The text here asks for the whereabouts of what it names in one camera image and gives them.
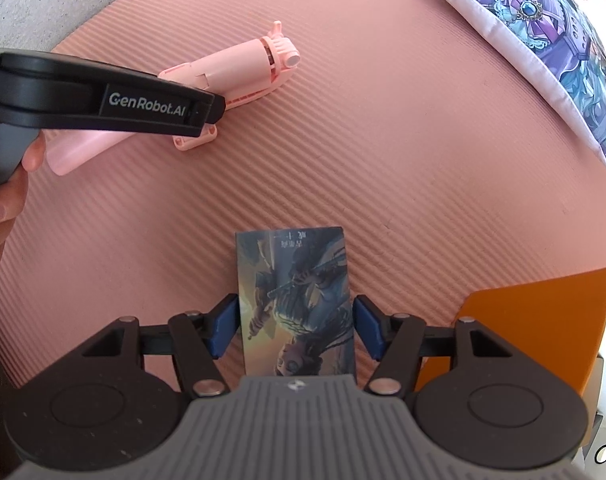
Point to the orange box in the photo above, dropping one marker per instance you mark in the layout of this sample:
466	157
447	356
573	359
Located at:
533	310

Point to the illustrated card box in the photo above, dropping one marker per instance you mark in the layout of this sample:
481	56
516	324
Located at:
293	300

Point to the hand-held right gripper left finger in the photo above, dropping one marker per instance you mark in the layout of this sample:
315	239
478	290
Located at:
225	325

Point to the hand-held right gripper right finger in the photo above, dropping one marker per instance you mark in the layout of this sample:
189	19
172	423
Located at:
368	327

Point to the pink handheld fan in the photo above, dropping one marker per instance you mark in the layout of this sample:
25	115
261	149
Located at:
243	65

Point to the printed pillow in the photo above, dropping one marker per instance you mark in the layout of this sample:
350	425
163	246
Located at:
533	15

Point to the person's left hand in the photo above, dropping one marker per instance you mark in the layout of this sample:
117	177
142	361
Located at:
3	210

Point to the pink ribbed mat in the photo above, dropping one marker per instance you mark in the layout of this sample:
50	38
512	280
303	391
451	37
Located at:
408	160

